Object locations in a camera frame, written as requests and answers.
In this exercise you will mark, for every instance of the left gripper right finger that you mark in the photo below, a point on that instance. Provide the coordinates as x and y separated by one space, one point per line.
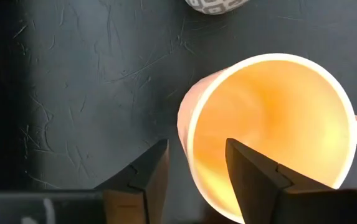
253 183

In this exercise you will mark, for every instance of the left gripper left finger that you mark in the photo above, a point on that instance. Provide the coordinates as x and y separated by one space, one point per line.
147 186

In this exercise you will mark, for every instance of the peach plastic mug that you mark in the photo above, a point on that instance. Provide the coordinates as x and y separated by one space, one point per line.
274 109

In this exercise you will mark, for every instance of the white grey patterned mug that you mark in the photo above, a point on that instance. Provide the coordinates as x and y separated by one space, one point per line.
215 6

